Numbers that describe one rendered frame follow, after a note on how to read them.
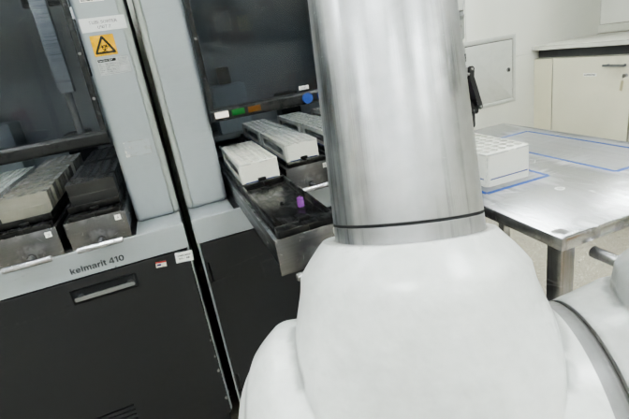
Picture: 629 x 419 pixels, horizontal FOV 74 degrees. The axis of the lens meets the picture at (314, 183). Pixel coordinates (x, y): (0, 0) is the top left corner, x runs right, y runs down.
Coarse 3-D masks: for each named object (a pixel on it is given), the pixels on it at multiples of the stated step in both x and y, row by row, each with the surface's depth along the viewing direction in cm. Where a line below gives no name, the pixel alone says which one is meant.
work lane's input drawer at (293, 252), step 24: (240, 192) 102; (264, 192) 99; (288, 192) 97; (264, 216) 81; (288, 216) 82; (312, 216) 80; (264, 240) 82; (288, 240) 72; (312, 240) 74; (288, 264) 73
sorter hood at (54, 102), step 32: (0, 0) 90; (32, 0) 92; (64, 0) 94; (0, 32) 91; (32, 32) 93; (64, 32) 95; (0, 64) 92; (32, 64) 95; (64, 64) 97; (0, 96) 94; (32, 96) 96; (64, 96) 98; (0, 128) 95; (32, 128) 97; (64, 128) 100; (96, 128) 102; (0, 160) 96
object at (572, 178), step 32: (512, 128) 114; (544, 160) 86; (576, 160) 83; (608, 160) 80; (512, 192) 72; (544, 192) 70; (576, 192) 68; (608, 192) 67; (512, 224) 63; (544, 224) 60; (576, 224) 58; (608, 224) 57; (608, 256) 57
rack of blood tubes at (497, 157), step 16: (480, 144) 82; (496, 144) 80; (512, 144) 78; (528, 144) 77; (480, 160) 76; (496, 160) 75; (512, 160) 76; (528, 160) 78; (480, 176) 77; (496, 176) 76; (512, 176) 77
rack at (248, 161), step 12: (240, 144) 128; (252, 144) 125; (228, 156) 115; (240, 156) 112; (252, 156) 111; (264, 156) 108; (228, 168) 122; (240, 168) 102; (252, 168) 103; (264, 168) 104; (276, 168) 106; (240, 180) 106; (252, 180) 104
